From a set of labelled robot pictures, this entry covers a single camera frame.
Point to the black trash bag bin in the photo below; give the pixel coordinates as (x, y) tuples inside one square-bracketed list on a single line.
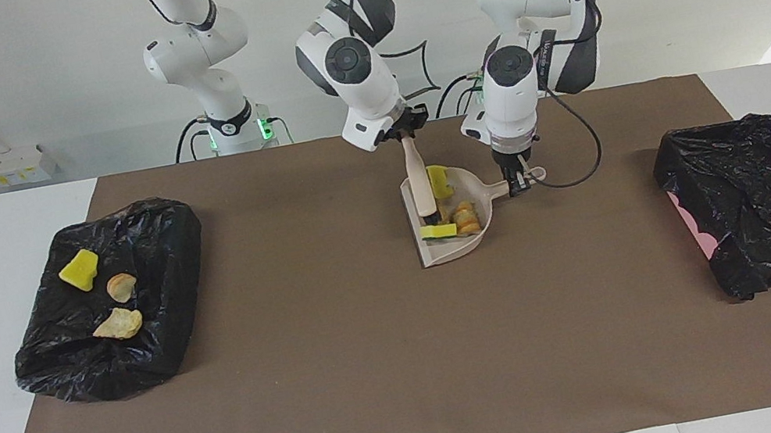
[(163, 351)]

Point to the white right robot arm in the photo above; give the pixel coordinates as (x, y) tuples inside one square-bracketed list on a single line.
[(361, 78)]

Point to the notched yellow sponge piece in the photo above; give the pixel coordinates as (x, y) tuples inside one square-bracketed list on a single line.
[(440, 181)]

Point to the brown table mat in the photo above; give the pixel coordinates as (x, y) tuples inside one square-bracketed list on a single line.
[(415, 386)]

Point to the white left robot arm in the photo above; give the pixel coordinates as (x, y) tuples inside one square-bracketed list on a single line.
[(514, 90)]

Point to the green and yellow sponge piece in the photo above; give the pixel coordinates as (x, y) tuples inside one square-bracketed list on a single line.
[(439, 231)]

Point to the beige hand brush black bristles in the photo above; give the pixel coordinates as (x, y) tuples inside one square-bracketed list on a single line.
[(418, 179)]

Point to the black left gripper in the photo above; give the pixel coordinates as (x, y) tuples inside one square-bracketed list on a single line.
[(511, 153)]

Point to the pale foam scrap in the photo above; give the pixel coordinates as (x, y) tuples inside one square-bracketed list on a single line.
[(121, 287), (119, 324)]

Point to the yellow sponge chunk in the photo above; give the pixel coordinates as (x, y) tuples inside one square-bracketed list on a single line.
[(80, 272)]

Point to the black trash bag over pink bin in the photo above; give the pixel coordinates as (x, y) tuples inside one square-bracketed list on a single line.
[(763, 197)]

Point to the pink plastic bin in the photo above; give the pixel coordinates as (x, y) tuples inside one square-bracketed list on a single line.
[(697, 229)]

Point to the striped orange bread piece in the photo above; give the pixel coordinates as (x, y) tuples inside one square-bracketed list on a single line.
[(467, 219)]

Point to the beige plastic dustpan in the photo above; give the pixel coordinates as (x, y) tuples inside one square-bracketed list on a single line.
[(439, 251)]

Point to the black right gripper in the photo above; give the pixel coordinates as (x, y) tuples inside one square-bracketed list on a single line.
[(398, 131)]

